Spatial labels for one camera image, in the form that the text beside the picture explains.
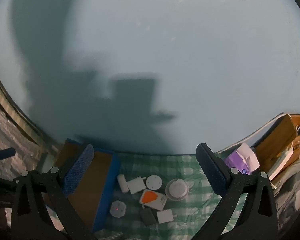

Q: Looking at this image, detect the white wall cable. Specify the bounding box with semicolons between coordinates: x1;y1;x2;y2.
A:
215;112;285;153

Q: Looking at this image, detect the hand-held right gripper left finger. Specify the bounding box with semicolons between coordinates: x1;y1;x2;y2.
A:
11;144;98;240

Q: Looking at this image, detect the dark grey plug adapter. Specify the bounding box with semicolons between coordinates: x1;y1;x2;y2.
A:
139;208;157;227

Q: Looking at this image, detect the white capsule-shaped device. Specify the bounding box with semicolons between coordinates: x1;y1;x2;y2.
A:
117;174;129;194

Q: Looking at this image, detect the white and orange device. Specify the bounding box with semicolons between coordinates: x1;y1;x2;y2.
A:
139;189;168;211

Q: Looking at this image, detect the wooden crate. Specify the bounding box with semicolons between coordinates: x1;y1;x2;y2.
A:
255;114;300;180

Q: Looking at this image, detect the purple tissue pack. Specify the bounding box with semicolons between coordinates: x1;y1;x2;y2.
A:
224;142;260;175

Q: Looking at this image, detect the striped fabric edging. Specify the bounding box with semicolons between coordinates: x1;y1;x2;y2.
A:
0;60;44;145

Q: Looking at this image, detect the white round disc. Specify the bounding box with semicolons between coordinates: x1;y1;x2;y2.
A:
146;174;163;190

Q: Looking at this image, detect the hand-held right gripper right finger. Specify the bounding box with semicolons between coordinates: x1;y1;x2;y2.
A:
195;143;280;240

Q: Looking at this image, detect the white round dome device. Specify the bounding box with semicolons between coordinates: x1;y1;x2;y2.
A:
165;178;189;202

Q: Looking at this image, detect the white plug charger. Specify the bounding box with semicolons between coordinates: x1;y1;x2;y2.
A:
127;176;147;195

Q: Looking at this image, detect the grey white striped blanket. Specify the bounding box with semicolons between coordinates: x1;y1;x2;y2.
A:
272;155;300;233

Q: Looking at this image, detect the green checked cloth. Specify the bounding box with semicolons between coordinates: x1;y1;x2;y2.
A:
95;152;248;240

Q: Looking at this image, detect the blue-edged cardboard box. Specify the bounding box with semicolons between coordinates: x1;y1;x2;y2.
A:
44;138;119;233

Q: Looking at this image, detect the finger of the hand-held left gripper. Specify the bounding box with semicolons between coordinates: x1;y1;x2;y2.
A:
0;147;16;173

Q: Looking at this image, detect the white octagonal device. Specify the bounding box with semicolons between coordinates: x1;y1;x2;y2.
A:
109;200;127;218

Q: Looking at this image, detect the white square block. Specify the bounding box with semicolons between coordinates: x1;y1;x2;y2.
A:
156;209;175;224

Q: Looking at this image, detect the white flat box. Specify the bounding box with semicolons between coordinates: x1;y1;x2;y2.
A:
267;149;295;181

